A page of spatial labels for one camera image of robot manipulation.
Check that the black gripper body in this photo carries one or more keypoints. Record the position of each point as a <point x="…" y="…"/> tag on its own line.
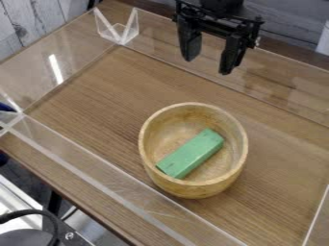
<point x="222" y="18"/>

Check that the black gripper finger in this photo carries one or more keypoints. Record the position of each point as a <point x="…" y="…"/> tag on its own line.
<point x="231" y="54"/>
<point x="190" y="39"/>

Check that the green rectangular block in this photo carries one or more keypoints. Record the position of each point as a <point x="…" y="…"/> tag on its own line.
<point x="191" y="154"/>

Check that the brown wooden bowl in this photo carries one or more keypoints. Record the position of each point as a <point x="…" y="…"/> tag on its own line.
<point x="168" y="129"/>

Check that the black table leg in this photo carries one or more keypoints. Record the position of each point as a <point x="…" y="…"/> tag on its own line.
<point x="55" y="203"/>

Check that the clear acrylic enclosure wall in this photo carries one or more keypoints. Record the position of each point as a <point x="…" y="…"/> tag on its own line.
<point x="84" y="87"/>

